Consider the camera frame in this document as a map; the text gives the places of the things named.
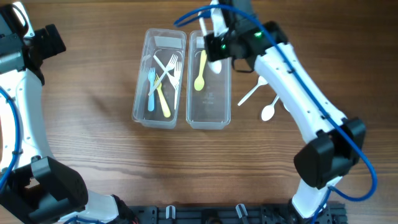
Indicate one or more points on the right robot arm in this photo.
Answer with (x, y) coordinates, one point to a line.
(332, 141)

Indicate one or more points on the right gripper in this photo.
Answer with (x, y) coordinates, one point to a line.
(213, 47)

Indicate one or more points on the right clear plastic container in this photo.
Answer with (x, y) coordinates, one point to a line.
(209, 108)

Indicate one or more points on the left clear plastic container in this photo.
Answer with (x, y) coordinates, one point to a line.
(163, 43)

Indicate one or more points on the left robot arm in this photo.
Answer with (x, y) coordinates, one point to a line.
(35, 187)

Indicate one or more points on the white spoon diagonal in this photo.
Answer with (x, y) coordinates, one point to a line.
(261, 81)

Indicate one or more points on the clear plastic container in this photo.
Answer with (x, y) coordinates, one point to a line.
(163, 43)
(209, 108)

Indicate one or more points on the yellow plastic fork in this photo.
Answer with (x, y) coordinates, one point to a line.
(163, 102)

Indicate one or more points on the white spoon thin handle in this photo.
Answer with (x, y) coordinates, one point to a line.
(214, 66)

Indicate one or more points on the yellow plastic spoon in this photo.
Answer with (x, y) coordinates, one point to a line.
(199, 81)

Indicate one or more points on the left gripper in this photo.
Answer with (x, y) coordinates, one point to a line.
(50, 39)

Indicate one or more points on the thin bent white fork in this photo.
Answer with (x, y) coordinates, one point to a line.
(172, 79)

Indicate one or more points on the slim white fork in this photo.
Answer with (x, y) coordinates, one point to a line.
(169, 67)

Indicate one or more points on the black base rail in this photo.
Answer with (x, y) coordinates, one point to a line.
(262, 214)

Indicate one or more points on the white fork thick handle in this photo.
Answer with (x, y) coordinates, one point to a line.
(151, 79)

